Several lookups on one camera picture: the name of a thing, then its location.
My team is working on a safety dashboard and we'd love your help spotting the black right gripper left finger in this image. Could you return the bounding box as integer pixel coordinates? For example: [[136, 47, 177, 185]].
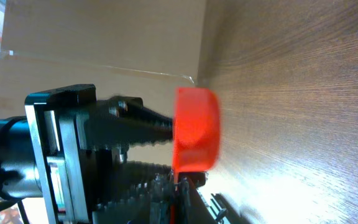
[[87, 96, 173, 147]]

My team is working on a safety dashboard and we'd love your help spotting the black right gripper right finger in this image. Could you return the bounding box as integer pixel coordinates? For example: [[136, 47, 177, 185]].
[[92, 161, 175, 224]]

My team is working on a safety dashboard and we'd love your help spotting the red plastic measuring scoop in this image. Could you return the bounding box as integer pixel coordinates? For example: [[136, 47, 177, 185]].
[[172, 87, 221, 223]]

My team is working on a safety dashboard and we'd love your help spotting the brown cardboard box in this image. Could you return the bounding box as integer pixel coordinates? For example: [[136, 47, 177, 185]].
[[0, 1, 206, 118]]

